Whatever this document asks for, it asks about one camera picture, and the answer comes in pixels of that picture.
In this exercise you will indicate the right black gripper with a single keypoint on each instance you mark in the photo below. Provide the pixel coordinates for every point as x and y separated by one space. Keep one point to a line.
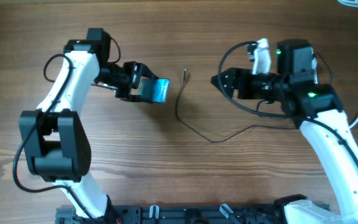
236 74

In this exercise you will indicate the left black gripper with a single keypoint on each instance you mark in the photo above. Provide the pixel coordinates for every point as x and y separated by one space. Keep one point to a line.
124 94

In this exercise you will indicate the blue screen Galaxy smartphone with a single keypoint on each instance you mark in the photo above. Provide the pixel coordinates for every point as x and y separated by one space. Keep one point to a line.
154 90

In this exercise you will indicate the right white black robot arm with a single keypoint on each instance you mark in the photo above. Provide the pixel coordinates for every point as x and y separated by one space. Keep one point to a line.
316 111

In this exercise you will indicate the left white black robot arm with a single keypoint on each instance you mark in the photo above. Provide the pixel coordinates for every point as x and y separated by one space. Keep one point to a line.
54 141

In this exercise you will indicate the white power strip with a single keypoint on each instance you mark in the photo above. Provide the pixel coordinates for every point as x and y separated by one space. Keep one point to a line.
314 66

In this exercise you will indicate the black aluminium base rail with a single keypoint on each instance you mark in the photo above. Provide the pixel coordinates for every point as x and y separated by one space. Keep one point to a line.
125 214

